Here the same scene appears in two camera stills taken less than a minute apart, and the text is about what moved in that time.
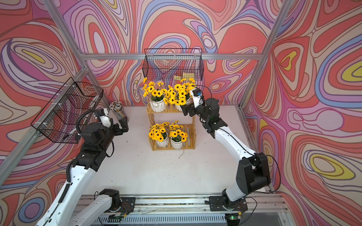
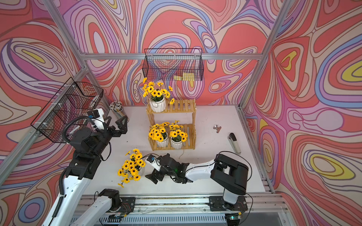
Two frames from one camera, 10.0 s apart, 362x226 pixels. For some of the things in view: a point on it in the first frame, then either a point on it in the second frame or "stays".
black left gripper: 119,132 stays
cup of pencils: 117,109 stays
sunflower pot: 180,94 -> 132,169
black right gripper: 185,108 -> 155,174
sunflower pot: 158,133 stays
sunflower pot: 156,94 stays
